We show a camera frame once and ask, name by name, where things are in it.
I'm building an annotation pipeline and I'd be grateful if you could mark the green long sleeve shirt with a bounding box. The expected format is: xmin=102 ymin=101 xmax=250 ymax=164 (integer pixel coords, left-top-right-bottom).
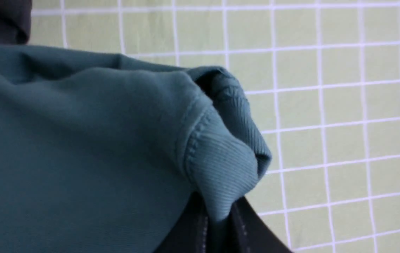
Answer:
xmin=0 ymin=45 xmax=272 ymax=253

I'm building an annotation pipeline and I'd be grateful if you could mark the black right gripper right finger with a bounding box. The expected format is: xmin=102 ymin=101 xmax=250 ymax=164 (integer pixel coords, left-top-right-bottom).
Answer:
xmin=229 ymin=197 xmax=292 ymax=253

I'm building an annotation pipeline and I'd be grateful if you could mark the green checkered table cloth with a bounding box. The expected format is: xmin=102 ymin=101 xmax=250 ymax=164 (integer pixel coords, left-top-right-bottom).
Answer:
xmin=30 ymin=0 xmax=400 ymax=253

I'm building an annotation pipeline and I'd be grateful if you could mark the dark grey crumpled clothes pile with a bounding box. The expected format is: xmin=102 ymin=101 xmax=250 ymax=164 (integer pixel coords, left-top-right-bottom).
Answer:
xmin=0 ymin=0 xmax=32 ymax=45

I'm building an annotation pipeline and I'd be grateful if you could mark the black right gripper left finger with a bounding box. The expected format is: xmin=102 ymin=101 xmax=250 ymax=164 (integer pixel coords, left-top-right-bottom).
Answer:
xmin=154 ymin=192 xmax=209 ymax=253

